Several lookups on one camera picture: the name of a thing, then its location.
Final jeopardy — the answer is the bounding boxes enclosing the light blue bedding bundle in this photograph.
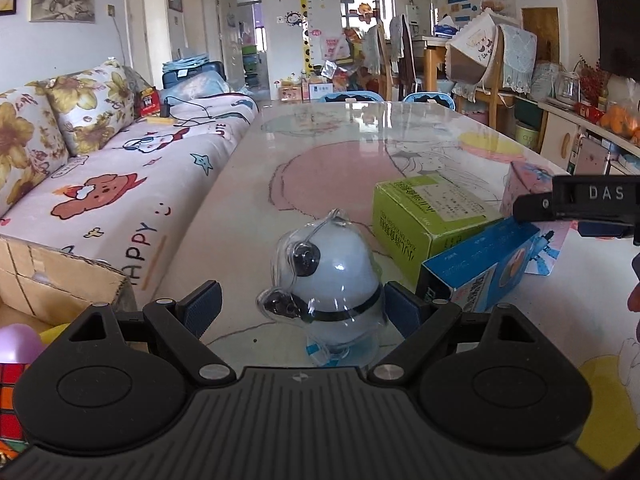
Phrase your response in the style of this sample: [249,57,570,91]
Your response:
[160,71,232,106]

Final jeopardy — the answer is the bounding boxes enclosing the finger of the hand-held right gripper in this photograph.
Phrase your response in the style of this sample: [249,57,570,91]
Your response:
[512,191,556,224]
[574,220,633,241]

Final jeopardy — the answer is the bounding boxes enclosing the red berry branches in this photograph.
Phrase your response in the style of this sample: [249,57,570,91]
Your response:
[577,54,609,107]

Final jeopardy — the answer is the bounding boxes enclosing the blue toy box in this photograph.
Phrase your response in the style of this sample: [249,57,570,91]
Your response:
[416,217,542,314]

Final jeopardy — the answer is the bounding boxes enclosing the glass jar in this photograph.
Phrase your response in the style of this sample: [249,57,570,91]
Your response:
[554,70,581,107]

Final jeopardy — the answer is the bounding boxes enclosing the colourful puzzle cube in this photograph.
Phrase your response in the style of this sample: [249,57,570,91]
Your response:
[0,360,34,461]

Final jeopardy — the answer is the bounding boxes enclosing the black television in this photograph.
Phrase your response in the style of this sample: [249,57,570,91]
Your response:
[589,0,640,79]

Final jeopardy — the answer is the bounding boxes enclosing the satellite print packet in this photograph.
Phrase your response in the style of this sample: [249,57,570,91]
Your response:
[525,220,574,277]

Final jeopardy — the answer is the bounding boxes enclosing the blue plastic chair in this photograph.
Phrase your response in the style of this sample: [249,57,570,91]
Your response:
[403,92,456,110]
[318,90,385,104]

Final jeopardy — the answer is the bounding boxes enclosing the wooden chair with cloth cover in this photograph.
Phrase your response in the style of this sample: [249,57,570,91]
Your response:
[444,9,539,132]

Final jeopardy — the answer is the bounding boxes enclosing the dark blue suitcase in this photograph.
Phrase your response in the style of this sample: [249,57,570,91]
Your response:
[162,60,226,86]

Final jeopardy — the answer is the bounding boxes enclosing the small pink bow box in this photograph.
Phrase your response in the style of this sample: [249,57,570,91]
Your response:
[500,161,567,219]

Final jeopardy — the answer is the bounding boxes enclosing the pale green bin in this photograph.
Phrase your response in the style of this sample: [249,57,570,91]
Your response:
[514,119,541,152]

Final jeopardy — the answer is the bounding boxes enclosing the red toy box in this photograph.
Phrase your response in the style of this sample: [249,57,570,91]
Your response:
[136,87,161,119]

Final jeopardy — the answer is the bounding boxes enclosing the wooden dining table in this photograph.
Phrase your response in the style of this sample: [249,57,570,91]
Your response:
[422,34,451,94]

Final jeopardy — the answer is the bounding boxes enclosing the cork board wall panels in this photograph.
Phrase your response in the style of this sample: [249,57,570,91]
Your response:
[514,0,561,62]

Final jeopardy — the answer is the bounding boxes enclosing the panda piggy bank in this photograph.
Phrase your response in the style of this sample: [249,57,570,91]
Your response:
[256,208,387,367]

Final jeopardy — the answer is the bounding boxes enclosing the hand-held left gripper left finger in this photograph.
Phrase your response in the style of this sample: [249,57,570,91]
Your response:
[67,280,237,387]

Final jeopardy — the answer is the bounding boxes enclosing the pile of oranges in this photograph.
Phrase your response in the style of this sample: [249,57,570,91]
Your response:
[599,102,640,144]

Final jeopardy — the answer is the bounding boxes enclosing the white printed plastic bag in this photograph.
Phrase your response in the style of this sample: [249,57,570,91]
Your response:
[319,34,351,61]

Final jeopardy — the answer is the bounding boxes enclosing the large floral cushion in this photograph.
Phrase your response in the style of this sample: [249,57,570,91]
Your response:
[0,85,71,219]
[45,58,139,157]

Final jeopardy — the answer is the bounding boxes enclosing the cream side cabinet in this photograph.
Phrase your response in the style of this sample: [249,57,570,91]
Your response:
[537,99,640,177]

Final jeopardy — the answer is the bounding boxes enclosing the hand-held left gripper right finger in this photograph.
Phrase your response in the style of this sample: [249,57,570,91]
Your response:
[366,281,539,388]

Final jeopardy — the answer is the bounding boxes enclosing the green cardboard box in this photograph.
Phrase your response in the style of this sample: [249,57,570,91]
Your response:
[372,173,504,287]

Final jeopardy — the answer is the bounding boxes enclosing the coloured storage drawers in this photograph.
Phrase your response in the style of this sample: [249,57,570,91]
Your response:
[241,43,260,89]

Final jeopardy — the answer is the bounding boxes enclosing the purple ball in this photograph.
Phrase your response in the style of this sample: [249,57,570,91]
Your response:
[0,324,45,365]

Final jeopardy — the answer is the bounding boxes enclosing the chairs draped with clothes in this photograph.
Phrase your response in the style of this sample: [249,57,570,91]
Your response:
[364,14,424,101]

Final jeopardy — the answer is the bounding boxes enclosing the yellow ball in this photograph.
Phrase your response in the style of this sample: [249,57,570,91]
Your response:
[40,322,77,347]

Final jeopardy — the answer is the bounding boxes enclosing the sofa with cartoon cover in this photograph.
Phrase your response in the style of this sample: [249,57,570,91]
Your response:
[0,58,261,311]

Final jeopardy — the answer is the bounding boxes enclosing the black charger with cable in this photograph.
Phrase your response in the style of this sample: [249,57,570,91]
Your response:
[159,99,214,127]

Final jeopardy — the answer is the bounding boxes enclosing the stack of floor boxes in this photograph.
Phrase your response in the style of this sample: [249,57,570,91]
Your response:
[277,77,326,102]

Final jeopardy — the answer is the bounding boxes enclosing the person's right hand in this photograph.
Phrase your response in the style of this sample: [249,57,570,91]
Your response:
[627,249,640,346]

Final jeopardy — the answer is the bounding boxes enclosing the giraffe height wall sticker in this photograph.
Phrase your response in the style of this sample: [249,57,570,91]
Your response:
[292,0,316,79]

